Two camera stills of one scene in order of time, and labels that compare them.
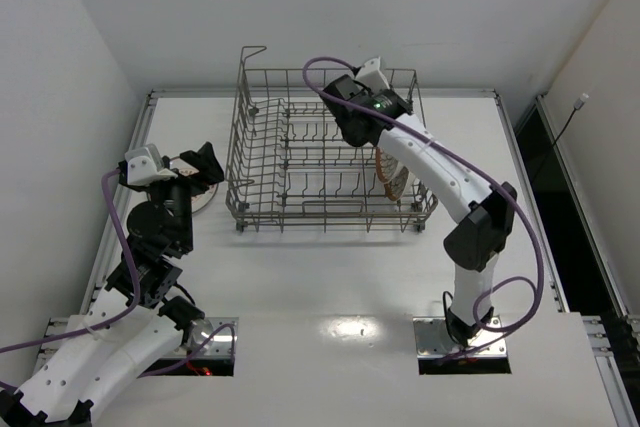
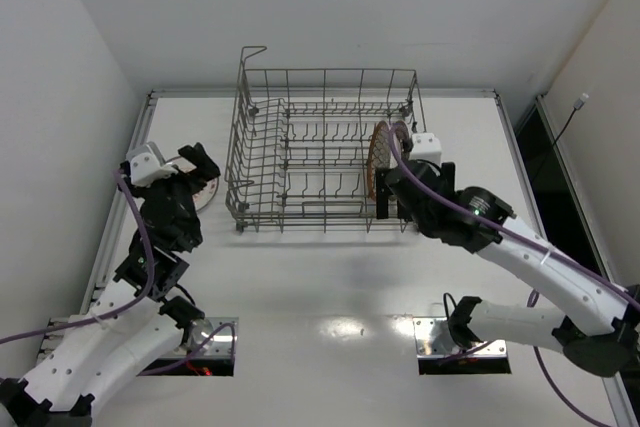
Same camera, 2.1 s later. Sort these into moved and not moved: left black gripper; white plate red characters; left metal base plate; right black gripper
Moved: right black gripper
Not moved: left metal base plate; left black gripper; white plate red characters
